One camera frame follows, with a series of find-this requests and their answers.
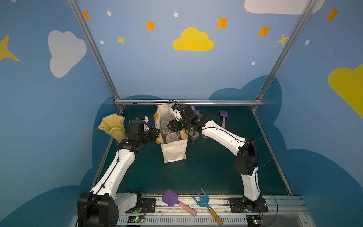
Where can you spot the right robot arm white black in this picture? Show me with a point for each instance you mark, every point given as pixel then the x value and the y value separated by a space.
pixel 246 163

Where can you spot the seed jar in bag front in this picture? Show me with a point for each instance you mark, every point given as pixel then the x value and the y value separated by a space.
pixel 171 137

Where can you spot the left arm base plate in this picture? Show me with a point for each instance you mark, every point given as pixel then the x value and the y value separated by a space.
pixel 148 205

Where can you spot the right circuit board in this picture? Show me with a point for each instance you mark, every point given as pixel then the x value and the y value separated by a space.
pixel 254 221

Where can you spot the seed jar brown seeds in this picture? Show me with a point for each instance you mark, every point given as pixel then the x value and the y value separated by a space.
pixel 193 135

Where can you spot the seed jar pink seeds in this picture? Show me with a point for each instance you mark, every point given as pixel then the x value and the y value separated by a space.
pixel 164 126

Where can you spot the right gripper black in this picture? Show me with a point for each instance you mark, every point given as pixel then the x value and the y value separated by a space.
pixel 174 126

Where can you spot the teal garden fork wooden handle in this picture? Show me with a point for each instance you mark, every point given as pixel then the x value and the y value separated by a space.
pixel 203 201

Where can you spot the white canvas bag yellow handles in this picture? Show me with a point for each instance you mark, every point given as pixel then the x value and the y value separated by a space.
pixel 173 143

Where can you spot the circuit board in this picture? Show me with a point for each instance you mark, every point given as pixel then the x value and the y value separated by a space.
pixel 254 221
pixel 135 220

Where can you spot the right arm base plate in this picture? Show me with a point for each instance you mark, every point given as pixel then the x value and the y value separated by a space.
pixel 242 204

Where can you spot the large purple shovel pink handle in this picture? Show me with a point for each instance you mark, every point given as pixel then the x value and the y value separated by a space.
pixel 171 199

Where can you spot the seed jar in bag back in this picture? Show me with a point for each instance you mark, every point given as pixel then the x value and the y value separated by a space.
pixel 170 116

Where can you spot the yellow ruffled vase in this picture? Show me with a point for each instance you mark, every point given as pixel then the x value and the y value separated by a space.
pixel 114 126

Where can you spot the aluminium back rail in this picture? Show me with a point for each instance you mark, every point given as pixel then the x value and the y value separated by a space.
pixel 190 102

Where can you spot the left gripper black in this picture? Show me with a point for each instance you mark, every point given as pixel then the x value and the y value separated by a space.
pixel 154 133

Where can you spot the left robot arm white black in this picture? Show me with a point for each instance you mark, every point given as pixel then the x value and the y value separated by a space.
pixel 98 208

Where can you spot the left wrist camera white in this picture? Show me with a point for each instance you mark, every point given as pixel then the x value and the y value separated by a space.
pixel 145 120

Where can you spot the left circuit board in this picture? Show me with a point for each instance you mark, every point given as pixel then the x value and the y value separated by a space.
pixel 135 220

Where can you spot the seed jar in bag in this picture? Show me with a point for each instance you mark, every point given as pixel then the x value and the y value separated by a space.
pixel 171 137
pixel 170 116

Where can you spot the small purple shovel pink handle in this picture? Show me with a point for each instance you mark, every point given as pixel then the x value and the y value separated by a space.
pixel 224 115

